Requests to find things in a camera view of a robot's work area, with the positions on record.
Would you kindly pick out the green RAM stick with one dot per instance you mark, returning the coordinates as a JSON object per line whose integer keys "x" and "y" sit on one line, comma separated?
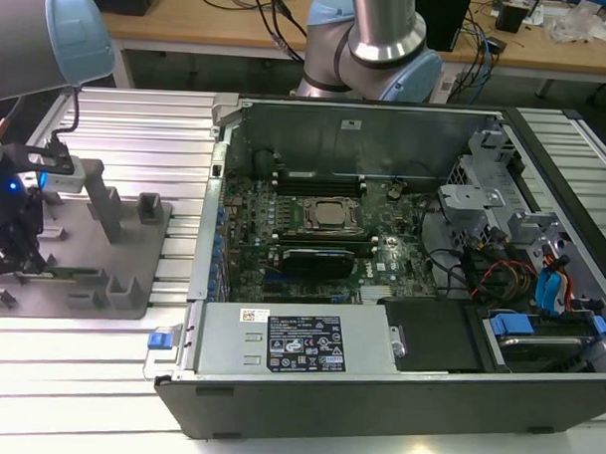
{"x": 70, "y": 272}

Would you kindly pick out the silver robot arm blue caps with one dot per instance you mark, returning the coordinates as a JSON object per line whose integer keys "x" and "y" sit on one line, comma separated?
{"x": 379, "y": 30}

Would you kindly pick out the RAM slot white clips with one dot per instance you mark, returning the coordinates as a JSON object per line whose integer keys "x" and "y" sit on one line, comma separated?
{"x": 323, "y": 232}
{"x": 319, "y": 185}

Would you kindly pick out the gray parts rack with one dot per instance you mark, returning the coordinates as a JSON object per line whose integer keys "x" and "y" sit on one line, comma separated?
{"x": 106, "y": 300}

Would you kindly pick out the blue case latch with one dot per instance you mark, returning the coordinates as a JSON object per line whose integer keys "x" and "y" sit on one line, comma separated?
{"x": 159, "y": 341}

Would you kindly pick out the silver power supply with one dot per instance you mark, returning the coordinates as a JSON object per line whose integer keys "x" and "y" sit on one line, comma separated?
{"x": 229, "y": 344}

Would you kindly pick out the CPU socket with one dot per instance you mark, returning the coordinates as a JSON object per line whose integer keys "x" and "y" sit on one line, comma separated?
{"x": 308, "y": 226}

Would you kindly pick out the black graphics card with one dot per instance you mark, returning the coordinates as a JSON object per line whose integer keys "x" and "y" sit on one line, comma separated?
{"x": 316, "y": 263}

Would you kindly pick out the silver CPU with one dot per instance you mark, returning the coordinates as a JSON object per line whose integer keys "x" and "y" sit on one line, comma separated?
{"x": 332, "y": 213}

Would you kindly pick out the silver chipset heatsink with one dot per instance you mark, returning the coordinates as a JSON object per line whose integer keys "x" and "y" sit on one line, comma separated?
{"x": 378, "y": 293}

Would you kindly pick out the coin cell battery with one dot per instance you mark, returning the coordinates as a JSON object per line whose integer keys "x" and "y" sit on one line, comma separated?
{"x": 395, "y": 193}

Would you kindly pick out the green motherboard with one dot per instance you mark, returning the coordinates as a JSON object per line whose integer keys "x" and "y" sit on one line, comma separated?
{"x": 407, "y": 230}

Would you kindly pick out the black open PC case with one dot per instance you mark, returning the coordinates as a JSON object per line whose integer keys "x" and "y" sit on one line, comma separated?
{"x": 376, "y": 409}

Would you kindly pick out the black plastic cover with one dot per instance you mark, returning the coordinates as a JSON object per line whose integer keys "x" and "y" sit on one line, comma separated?
{"x": 428, "y": 336}

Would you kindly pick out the metal drive cage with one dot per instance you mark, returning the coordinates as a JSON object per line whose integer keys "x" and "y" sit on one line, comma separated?
{"x": 475, "y": 198}

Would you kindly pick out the tall black device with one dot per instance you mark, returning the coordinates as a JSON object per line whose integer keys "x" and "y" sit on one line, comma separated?
{"x": 449, "y": 23}

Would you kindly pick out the blue disk carrier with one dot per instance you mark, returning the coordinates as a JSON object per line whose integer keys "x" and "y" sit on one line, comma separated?
{"x": 508, "y": 325}

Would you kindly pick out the small black adapter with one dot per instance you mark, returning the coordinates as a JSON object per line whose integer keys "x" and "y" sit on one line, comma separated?
{"x": 497, "y": 46}

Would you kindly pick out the small black box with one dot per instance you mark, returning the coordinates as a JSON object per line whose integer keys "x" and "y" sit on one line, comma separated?
{"x": 514, "y": 15}

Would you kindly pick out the clear plastic bags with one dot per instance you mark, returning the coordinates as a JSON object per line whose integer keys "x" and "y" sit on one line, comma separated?
{"x": 574, "y": 24}

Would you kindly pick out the blue drive bay clip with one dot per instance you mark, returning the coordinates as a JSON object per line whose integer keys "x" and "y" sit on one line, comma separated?
{"x": 599, "y": 327}

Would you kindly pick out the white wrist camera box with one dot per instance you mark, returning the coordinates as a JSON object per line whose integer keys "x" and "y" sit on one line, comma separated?
{"x": 65, "y": 181}

